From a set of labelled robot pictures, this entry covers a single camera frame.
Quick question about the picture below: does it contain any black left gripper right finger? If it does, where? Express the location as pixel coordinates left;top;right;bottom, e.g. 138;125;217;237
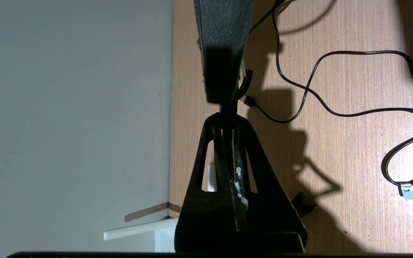
228;114;308;253

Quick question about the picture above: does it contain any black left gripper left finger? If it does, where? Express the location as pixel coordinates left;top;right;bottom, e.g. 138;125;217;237
174;112;236;253

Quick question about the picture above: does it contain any white router with antennas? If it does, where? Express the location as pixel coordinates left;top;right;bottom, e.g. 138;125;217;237
103;163;216;253

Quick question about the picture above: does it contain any black lamp power cord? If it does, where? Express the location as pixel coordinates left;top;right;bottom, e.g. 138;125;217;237
249;0;286;33

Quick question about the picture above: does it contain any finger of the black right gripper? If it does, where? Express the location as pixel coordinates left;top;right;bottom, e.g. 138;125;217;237
194;0;257;104

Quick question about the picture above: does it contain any black USB cable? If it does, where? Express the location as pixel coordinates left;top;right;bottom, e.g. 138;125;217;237
241;0;413;200

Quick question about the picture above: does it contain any black ethernet cable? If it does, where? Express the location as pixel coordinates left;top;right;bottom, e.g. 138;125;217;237
219;69;254;120

